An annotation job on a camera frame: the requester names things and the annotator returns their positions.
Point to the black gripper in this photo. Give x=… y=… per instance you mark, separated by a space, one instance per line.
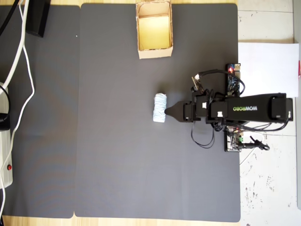
x=198 y=110

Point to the white blue block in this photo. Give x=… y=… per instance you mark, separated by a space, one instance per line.
x=158 y=106

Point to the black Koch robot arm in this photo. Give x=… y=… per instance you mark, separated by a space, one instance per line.
x=258 y=108

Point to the open cardboard box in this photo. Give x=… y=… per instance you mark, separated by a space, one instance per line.
x=154 y=33

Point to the circuit board green terminal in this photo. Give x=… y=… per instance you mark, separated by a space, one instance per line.
x=231 y=141

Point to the blue circuit board red LED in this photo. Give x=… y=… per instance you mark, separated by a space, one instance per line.
x=231 y=78

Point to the large dark grey mat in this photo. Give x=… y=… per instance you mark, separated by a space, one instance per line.
x=117 y=153

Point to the black barrel power connector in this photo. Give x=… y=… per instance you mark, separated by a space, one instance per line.
x=255 y=144

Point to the white paper sheet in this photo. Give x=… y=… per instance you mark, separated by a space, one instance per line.
x=268 y=70

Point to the small dark grey mat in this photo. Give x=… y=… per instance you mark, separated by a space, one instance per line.
x=47 y=117

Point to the red edge object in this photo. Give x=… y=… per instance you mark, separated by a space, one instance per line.
x=299 y=70

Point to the black rectangular stand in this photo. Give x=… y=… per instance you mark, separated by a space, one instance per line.
x=37 y=18

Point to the white power strip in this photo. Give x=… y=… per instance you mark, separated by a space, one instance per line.
x=5 y=153

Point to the bare wrist camera board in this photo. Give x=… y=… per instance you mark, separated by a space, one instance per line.
x=197 y=84

